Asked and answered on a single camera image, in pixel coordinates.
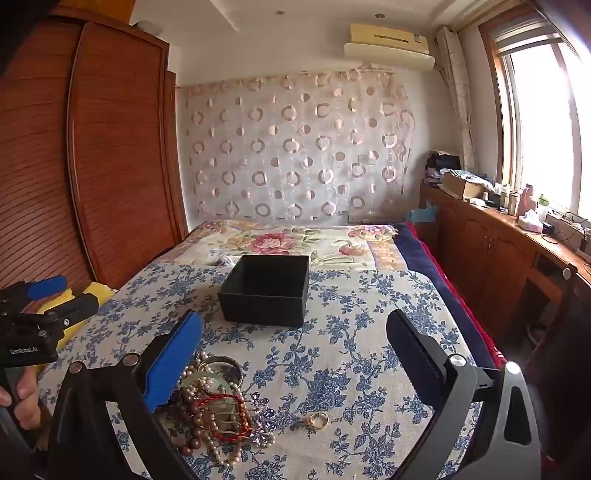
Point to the pile of dark clothes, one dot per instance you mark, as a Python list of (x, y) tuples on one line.
[(442, 164)]

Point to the cream air conditioner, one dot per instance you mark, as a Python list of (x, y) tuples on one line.
[(388, 44)]

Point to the purple crystal brooch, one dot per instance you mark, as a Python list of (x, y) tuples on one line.
[(263, 422)]

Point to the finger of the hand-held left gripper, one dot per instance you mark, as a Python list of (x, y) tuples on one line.
[(46, 286), (76, 307)]

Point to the person's left hand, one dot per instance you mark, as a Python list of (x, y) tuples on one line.
[(28, 401)]

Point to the black square box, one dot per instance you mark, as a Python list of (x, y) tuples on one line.
[(258, 302)]

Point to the white tissue box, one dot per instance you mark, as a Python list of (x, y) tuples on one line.
[(531, 222)]

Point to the light blue bag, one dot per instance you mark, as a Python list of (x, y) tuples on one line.
[(422, 214)]

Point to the white wrapped pipe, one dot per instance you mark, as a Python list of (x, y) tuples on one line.
[(457, 92)]

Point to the yellow plastic object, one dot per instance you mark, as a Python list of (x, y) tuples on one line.
[(99, 293)]

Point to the blue floral cloth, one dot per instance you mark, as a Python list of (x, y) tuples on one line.
[(351, 360)]

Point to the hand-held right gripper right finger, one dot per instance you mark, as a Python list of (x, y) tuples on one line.
[(415, 356)]

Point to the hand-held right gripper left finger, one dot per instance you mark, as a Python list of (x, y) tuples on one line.
[(170, 367)]

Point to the long wooden cabinet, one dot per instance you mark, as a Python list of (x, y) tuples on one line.
[(489, 244)]

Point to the wooden framed window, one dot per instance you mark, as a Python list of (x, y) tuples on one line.
[(540, 115)]

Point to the circle patterned sheer curtain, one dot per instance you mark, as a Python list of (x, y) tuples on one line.
[(300, 143)]

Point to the brown wooden wardrobe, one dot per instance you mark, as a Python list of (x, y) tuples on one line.
[(115, 161)]

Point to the silver bangle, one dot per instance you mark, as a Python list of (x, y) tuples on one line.
[(232, 362)]

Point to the pink bottle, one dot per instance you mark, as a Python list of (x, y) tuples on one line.
[(527, 201)]

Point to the navy and red blanket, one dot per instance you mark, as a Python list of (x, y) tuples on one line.
[(431, 261)]

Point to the cardboard box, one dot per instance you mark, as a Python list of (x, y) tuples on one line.
[(464, 184)]

